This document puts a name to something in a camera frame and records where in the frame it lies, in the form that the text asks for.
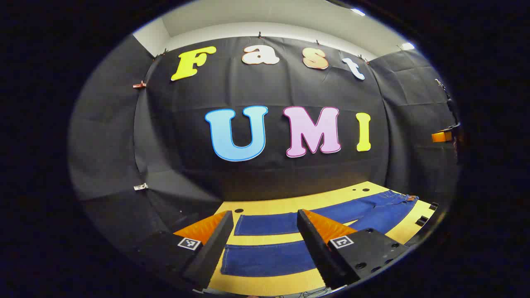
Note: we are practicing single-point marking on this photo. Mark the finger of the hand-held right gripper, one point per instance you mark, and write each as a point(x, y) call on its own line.
point(441, 136)

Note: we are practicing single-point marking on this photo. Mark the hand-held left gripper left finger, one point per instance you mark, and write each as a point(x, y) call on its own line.
point(213, 248)

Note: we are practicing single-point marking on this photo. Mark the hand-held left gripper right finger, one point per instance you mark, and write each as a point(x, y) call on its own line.
point(316, 248)

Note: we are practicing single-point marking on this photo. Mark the blue denim jeans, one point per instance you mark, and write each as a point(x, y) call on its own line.
point(269, 258)

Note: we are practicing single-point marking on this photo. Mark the ceiling light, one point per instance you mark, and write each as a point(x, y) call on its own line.
point(358, 11)
point(408, 46)

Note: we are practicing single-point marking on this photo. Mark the white cloth clip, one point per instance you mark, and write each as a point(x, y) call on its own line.
point(140, 186)

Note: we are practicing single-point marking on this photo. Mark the orange cloth clamp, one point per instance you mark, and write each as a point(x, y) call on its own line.
point(139, 85)

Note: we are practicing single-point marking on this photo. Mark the black table edge bracket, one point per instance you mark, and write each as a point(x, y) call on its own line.
point(433, 205)
point(421, 220)

